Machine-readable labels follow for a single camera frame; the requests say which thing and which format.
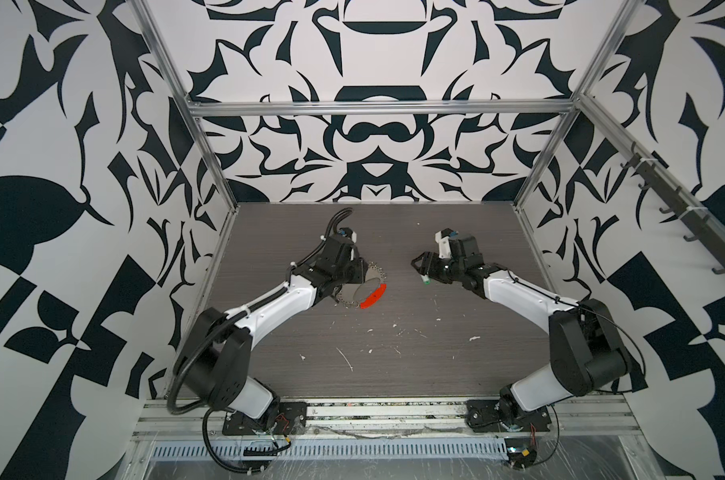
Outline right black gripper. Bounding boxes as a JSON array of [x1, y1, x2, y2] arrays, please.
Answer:
[[409, 251, 465, 284]]

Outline silver keyring with red tag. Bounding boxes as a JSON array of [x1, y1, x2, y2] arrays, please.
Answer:
[[336, 262, 387, 310]]

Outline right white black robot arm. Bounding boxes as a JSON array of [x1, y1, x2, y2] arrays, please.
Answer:
[[411, 229, 632, 422]]

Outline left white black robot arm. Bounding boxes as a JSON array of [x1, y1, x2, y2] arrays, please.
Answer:
[[166, 228, 368, 429]]

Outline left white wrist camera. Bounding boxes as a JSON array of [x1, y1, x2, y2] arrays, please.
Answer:
[[336, 227, 358, 244]]

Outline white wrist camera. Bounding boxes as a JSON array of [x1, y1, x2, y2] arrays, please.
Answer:
[[336, 227, 358, 244], [435, 228, 458, 259]]

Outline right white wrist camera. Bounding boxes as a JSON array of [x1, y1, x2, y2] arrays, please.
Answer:
[[435, 228, 458, 259]]

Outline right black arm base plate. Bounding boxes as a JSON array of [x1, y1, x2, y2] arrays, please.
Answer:
[[464, 397, 552, 433]]

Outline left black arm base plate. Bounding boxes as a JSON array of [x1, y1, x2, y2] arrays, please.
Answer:
[[222, 400, 308, 436]]

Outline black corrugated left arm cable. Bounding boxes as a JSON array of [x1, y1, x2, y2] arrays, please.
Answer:
[[165, 207, 354, 476]]

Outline white slotted cable duct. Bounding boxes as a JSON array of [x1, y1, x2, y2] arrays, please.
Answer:
[[150, 438, 508, 461]]

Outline black wall hook rail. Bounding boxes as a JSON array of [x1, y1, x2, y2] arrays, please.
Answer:
[[621, 141, 725, 276]]

